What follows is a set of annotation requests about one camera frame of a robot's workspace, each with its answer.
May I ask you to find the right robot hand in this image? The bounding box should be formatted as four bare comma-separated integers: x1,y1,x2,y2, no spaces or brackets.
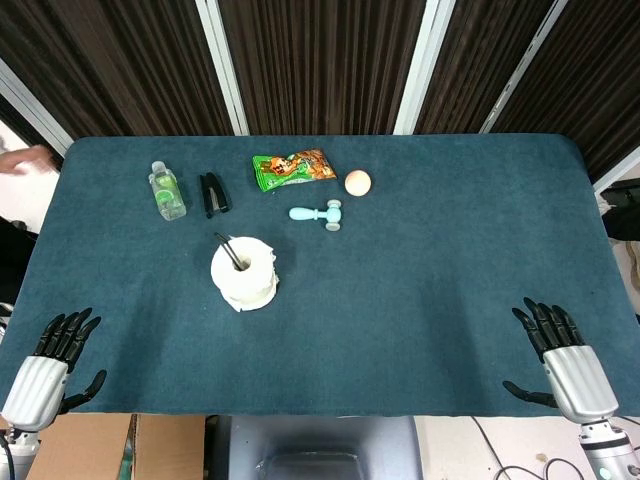
502,297,620,425

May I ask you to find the beige egg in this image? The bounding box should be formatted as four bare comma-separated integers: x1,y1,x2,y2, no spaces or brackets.
344,169,373,197

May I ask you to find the white toilet paper roll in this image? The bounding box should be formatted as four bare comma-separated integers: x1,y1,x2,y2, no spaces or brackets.
210,236,280,313

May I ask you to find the dark bag at table side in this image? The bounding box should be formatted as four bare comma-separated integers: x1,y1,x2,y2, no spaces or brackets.
0,216,40,306

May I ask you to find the brown cardboard box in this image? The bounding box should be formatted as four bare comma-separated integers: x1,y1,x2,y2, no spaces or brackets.
25,412,207,480

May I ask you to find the light blue toy hammer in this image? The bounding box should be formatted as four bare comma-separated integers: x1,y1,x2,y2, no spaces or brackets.
288,199,344,233

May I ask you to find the black bent wire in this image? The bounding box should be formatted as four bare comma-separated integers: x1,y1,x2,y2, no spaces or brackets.
214,232,247,273

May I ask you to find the clear plastic bottle green label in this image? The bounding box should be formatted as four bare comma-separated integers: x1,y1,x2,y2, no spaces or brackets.
148,160,188,222

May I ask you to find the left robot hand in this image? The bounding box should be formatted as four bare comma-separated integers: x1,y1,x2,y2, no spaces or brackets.
0,307,108,433

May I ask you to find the person's hand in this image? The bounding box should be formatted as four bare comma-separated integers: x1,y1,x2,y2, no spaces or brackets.
0,144,55,176

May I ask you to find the black object beside table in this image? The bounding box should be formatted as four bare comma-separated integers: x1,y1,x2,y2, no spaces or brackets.
597,177,640,242

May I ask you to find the black cable on floor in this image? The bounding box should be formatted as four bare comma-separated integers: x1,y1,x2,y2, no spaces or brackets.
470,415,601,480

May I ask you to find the green orange snack packet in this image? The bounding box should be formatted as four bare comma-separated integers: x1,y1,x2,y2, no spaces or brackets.
251,147,338,193

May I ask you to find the black stapler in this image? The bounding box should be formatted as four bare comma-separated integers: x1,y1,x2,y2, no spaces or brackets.
199,171,233,219

